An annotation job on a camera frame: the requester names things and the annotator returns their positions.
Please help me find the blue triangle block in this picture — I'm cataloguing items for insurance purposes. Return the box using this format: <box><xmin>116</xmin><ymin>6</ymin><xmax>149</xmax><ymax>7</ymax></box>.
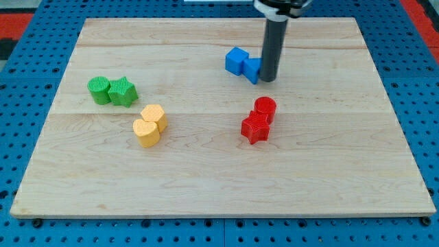
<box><xmin>242</xmin><ymin>58</ymin><xmax>261</xmax><ymax>84</ymax></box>

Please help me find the blue cube block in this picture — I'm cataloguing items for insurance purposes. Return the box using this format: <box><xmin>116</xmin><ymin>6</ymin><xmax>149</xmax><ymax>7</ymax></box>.
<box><xmin>225</xmin><ymin>47</ymin><xmax>249</xmax><ymax>76</ymax></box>

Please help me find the red star block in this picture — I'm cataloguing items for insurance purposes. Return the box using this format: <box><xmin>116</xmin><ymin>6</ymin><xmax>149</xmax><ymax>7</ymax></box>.
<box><xmin>241</xmin><ymin>110</ymin><xmax>270</xmax><ymax>145</ymax></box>

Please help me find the red cylinder block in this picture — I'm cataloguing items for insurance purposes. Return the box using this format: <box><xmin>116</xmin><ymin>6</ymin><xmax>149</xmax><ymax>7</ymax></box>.
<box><xmin>254</xmin><ymin>96</ymin><xmax>277</xmax><ymax>124</ymax></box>

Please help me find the light wooden board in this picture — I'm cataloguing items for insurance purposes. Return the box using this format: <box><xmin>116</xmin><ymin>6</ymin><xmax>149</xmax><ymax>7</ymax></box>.
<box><xmin>10</xmin><ymin>18</ymin><xmax>436</xmax><ymax>219</ymax></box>

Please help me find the yellow hexagon block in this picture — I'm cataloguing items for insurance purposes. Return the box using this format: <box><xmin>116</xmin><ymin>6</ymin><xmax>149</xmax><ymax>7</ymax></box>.
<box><xmin>141</xmin><ymin>104</ymin><xmax>167</xmax><ymax>133</ymax></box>

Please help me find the yellow heart block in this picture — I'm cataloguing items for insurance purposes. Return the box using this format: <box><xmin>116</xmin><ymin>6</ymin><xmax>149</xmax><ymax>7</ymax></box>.
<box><xmin>132</xmin><ymin>119</ymin><xmax>161</xmax><ymax>148</ymax></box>

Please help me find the green star block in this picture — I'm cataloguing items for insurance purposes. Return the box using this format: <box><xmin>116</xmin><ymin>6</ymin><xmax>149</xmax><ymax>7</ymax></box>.
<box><xmin>108</xmin><ymin>77</ymin><xmax>138</xmax><ymax>108</ymax></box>

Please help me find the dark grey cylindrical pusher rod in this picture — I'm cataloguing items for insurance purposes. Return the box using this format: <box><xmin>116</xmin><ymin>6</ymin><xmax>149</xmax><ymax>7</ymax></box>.
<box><xmin>259</xmin><ymin>19</ymin><xmax>288</xmax><ymax>82</ymax></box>

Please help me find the green cylinder block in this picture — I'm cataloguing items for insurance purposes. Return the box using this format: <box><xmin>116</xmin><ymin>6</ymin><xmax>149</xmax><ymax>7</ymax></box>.
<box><xmin>87</xmin><ymin>76</ymin><xmax>110</xmax><ymax>105</ymax></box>

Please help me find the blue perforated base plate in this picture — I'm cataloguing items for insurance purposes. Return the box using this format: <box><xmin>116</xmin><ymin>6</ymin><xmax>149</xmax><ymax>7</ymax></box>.
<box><xmin>1</xmin><ymin>0</ymin><xmax>438</xmax><ymax>246</ymax></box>

